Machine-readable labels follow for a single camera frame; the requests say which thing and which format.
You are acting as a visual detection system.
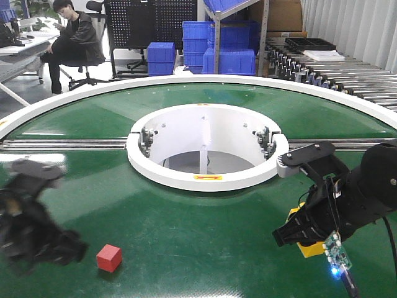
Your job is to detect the roller conveyor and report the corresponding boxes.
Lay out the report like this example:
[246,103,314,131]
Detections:
[266,37,396,112]

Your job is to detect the black office chair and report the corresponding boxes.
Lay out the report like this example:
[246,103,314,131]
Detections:
[60,1,107,91]

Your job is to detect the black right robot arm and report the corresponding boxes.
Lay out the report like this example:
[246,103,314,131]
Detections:
[272,140,396,246]

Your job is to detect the white inner ring hub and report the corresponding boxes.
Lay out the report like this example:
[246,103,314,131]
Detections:
[126,103,289,192]

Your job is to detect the seated person in black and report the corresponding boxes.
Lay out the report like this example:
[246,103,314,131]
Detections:
[40,0,100,94]

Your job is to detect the blue crate stack behind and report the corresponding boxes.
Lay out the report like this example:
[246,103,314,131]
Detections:
[182,21,215,73]

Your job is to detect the black compartment tray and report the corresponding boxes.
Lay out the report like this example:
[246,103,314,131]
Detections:
[285,37,336,51]

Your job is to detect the yellow studded toy brick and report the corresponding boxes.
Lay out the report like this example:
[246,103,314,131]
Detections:
[287,202,325,258]

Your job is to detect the metal shelf rack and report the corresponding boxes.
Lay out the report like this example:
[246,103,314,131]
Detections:
[203,0,270,77]

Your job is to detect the cardboard box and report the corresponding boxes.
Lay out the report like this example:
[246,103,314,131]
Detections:
[266,1,308,38]

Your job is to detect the white outer table rim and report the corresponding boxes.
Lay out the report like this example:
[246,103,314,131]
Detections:
[1,76,396,140]

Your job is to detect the red cube block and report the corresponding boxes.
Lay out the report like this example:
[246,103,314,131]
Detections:
[96,244,122,273]

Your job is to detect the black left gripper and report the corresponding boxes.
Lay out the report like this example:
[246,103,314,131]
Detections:
[1,158,88,275]

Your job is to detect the large blue crate floor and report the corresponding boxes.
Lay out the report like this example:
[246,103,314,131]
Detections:
[202,48,256,76]

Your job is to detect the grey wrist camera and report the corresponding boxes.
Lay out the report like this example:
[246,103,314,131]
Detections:
[277,142,350,185]

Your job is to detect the white desk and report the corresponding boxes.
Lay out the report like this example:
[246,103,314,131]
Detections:
[1,29,59,106]

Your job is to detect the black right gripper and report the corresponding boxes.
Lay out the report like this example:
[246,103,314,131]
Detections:
[272,173,391,246]

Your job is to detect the black perforated pegboard stand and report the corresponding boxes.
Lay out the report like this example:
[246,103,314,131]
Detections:
[103,1,197,79]

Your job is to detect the green circuit board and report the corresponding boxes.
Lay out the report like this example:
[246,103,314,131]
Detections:
[323,231,352,278]

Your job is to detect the black cable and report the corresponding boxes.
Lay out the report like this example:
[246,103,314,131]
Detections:
[339,215,397,298]

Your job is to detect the small blue stacked crates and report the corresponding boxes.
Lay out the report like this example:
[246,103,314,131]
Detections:
[147,42,176,76]

